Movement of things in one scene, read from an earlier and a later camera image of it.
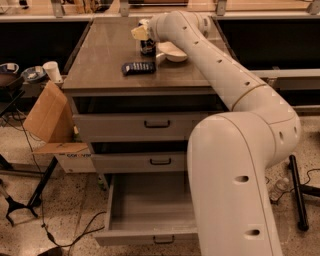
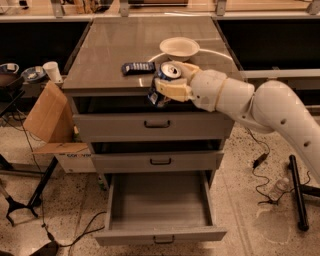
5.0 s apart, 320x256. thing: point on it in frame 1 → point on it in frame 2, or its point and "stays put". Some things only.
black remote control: x=137 y=68 stays put
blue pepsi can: x=148 y=47 → x=166 y=70
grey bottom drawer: x=150 y=209 stays put
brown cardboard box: x=51 y=120 stays put
